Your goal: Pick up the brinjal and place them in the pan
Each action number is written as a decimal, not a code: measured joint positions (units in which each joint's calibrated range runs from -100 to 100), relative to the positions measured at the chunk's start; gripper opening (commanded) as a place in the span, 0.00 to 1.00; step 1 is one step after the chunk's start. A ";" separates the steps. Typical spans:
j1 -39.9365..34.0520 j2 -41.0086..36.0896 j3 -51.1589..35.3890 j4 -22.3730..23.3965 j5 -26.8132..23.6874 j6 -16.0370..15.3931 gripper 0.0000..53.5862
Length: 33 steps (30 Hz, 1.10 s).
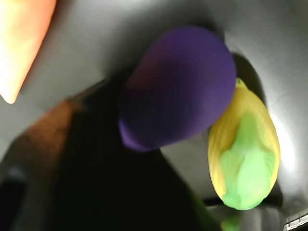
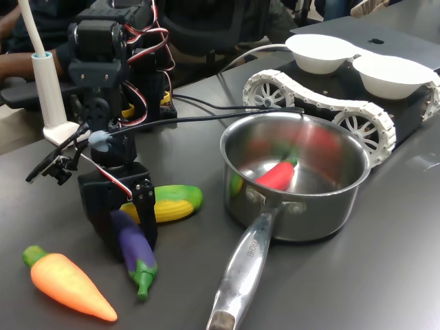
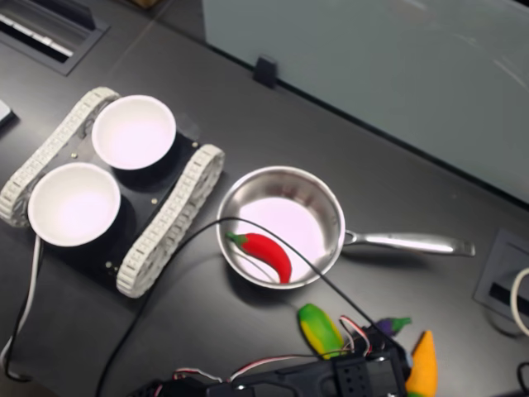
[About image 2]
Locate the yellow green toy corn cob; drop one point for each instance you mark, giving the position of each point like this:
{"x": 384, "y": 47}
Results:
{"x": 175, "y": 204}

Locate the purple toy aubergine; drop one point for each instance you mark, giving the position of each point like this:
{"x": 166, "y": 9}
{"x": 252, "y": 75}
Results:
{"x": 135, "y": 247}

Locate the pale grey putty lump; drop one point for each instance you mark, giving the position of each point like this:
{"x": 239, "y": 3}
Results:
{"x": 99, "y": 139}

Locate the orange toy carrot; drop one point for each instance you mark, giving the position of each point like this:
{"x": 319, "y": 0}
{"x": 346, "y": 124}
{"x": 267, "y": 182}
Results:
{"x": 65, "y": 282}

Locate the black and yellow clip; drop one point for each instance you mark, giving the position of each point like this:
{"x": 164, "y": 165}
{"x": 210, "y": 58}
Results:
{"x": 129, "y": 111}

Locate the black chair armrest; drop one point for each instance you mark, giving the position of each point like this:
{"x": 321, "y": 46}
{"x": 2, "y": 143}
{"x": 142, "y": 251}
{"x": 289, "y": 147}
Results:
{"x": 24, "y": 96}

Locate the red toy chilli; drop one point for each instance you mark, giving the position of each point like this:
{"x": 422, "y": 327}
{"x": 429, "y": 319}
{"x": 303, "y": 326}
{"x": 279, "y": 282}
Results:
{"x": 276, "y": 177}

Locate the person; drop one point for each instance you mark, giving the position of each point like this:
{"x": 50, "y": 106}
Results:
{"x": 51, "y": 27}

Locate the black office chair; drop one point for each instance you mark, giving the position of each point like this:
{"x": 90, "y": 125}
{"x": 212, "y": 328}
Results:
{"x": 206, "y": 24}

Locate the tracked vehicle with white tracks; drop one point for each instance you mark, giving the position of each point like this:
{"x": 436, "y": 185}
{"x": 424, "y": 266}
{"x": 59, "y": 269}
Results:
{"x": 357, "y": 127}

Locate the white bowl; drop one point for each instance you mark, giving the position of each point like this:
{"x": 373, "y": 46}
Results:
{"x": 392, "y": 77}
{"x": 319, "y": 51}

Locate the black gripper camera board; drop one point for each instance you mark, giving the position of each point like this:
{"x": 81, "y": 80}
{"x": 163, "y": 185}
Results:
{"x": 48, "y": 165}

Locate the white post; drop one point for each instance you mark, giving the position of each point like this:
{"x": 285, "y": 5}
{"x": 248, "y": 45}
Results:
{"x": 48, "y": 93}

